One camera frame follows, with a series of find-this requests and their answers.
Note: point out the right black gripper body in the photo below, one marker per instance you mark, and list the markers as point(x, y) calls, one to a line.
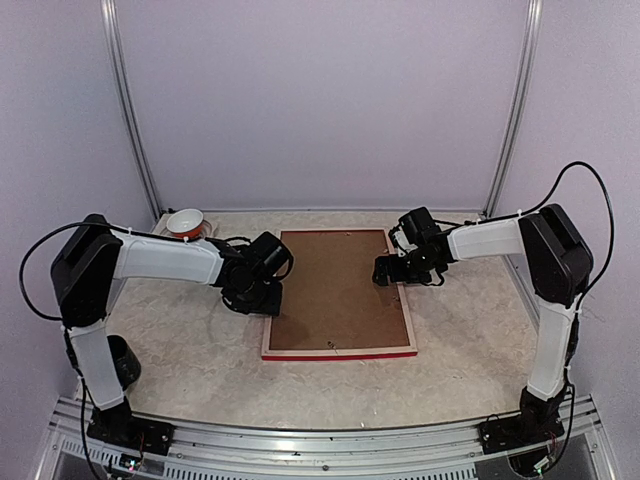
point(416, 269)

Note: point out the grey round plate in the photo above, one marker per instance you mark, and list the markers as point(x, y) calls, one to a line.
point(208, 229)

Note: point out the wooden red picture frame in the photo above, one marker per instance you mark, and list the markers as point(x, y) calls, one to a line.
point(410, 345)

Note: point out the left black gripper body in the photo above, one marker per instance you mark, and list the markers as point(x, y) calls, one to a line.
point(256, 300)

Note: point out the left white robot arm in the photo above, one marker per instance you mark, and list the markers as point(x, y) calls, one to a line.
point(98, 253)

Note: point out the aluminium front rail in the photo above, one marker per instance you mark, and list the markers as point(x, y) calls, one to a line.
point(204, 450)

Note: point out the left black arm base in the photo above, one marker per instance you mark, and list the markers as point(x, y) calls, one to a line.
point(120, 427)

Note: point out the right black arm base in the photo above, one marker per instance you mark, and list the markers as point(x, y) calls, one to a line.
point(536, 421)

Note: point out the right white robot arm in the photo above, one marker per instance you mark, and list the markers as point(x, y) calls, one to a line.
point(559, 265)

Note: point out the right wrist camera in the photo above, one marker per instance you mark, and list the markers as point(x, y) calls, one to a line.
point(414, 229)

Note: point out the left aluminium post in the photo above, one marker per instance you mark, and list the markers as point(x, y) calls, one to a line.
point(117, 60)

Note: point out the right aluminium post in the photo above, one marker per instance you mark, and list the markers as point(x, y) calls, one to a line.
point(517, 105)

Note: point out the aluminium post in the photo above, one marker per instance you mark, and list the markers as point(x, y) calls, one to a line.
point(517, 105)
point(117, 60)

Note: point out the brown cardboard backing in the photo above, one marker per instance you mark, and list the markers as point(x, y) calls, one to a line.
point(340, 300)

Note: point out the black cylindrical cup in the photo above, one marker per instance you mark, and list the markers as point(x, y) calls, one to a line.
point(127, 366)

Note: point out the orange white bowl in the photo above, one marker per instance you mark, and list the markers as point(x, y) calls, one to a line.
point(186, 223)

